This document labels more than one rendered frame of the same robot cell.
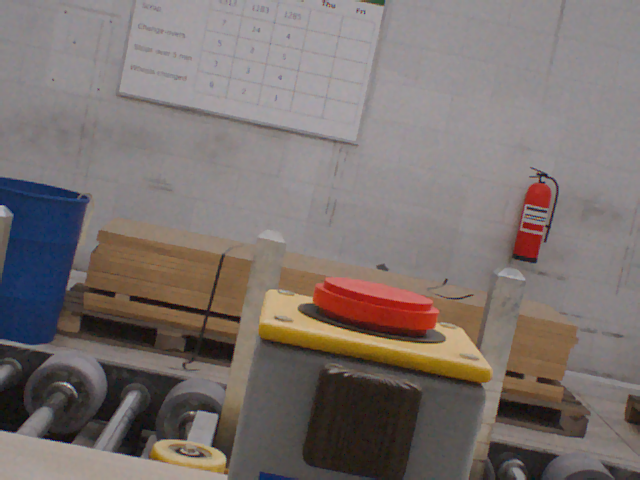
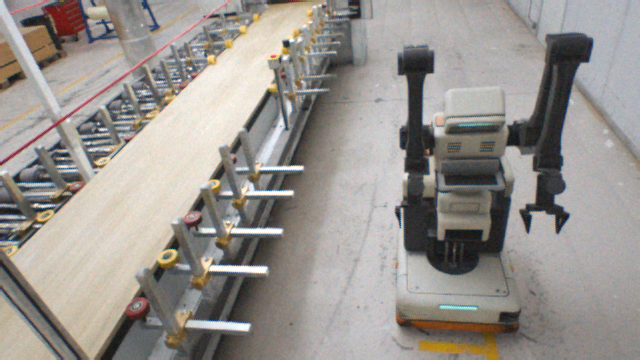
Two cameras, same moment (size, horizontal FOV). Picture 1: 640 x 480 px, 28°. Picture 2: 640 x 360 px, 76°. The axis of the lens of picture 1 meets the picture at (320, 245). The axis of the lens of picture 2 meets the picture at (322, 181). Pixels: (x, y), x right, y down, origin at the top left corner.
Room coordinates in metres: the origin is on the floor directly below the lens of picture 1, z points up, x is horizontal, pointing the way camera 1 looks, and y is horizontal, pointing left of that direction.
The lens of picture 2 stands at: (-0.51, 2.47, 2.05)
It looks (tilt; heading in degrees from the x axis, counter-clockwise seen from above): 35 degrees down; 286
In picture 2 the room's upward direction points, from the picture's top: 9 degrees counter-clockwise
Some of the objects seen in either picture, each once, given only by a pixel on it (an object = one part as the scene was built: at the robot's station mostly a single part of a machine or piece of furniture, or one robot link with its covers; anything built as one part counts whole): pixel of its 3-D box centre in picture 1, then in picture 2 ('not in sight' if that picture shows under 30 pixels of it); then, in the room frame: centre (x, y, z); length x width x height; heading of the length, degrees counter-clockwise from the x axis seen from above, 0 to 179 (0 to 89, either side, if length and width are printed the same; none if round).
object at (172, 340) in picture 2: not in sight; (179, 329); (0.35, 1.70, 0.80); 0.14 x 0.06 x 0.05; 92
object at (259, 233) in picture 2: not in sight; (237, 233); (0.31, 1.18, 0.80); 0.43 x 0.03 x 0.04; 2
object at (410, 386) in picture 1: (362, 423); not in sight; (0.37, -0.02, 1.20); 0.03 x 0.01 x 0.03; 92
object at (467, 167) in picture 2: not in sight; (468, 184); (-0.71, 1.03, 0.99); 0.28 x 0.16 x 0.22; 2
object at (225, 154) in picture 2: not in sight; (235, 187); (0.37, 0.97, 0.92); 0.04 x 0.04 x 0.48; 2
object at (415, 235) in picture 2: not in sight; (453, 203); (-0.69, 0.65, 0.59); 0.55 x 0.34 x 0.83; 2
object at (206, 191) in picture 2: not in sight; (219, 227); (0.36, 1.22, 0.88); 0.04 x 0.04 x 0.48; 2
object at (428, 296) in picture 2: not in sight; (451, 270); (-0.70, 0.74, 0.16); 0.67 x 0.64 x 0.25; 92
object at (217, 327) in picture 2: not in sight; (194, 326); (0.29, 1.68, 0.80); 0.43 x 0.03 x 0.04; 2
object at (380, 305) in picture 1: (373, 316); not in sight; (0.40, -0.02, 1.22); 0.04 x 0.04 x 0.02
